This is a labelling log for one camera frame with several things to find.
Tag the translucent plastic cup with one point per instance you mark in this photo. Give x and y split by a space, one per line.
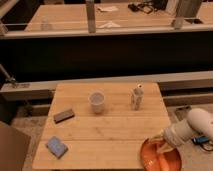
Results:
97 101

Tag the blue rectangular sponge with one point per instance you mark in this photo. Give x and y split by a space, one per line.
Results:
56 147

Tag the black barrier panel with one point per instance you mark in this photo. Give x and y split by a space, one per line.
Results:
45 59

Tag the dark rectangular sponge block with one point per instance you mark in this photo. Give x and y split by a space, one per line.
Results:
63 116

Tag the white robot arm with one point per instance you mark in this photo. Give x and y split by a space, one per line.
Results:
197 122

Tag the grey vertical post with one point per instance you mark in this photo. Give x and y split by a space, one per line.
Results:
90 9

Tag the blue clip on floor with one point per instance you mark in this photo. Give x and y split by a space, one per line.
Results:
200 140

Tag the white paper sheet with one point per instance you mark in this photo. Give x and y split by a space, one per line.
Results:
110 24

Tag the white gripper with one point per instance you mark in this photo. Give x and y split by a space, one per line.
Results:
177 134

